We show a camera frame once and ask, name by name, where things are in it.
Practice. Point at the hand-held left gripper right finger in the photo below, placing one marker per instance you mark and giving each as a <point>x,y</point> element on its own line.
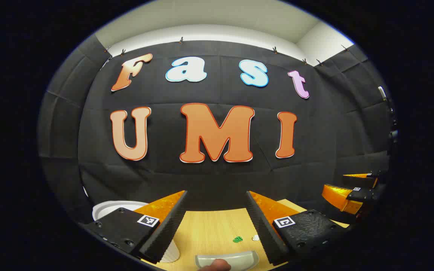
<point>264,233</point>

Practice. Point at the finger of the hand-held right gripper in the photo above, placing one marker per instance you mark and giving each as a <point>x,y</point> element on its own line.
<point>345,199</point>
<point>364,180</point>

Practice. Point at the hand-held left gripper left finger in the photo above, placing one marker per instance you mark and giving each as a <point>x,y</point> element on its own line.
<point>170,229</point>

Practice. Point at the green paper ball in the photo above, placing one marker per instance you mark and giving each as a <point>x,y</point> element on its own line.
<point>238,239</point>

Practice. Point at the grey plastic dustpan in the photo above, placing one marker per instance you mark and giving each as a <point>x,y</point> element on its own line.
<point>239,259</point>

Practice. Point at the white ribbed garbage bin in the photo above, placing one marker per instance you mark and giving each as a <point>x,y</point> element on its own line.
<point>104,210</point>

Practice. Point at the wooden desktop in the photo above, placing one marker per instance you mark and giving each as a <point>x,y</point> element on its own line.
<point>209,229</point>

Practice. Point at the dark equipment stand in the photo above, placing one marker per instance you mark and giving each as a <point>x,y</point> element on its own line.
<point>392,131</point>

